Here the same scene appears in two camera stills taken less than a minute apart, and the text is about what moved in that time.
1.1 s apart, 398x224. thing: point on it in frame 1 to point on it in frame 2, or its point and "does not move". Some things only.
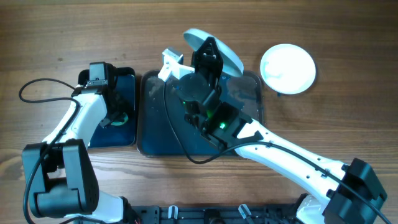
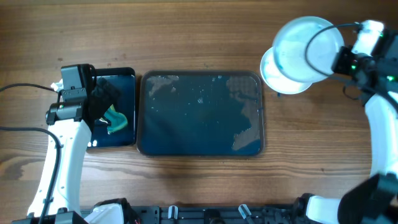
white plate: (232, 65) to (289, 46)
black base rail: (211, 214) does not move
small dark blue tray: (122, 133) does not move
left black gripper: (123, 103) to (108, 98)
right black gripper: (201, 62) to (343, 53)
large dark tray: (161, 129) does not move
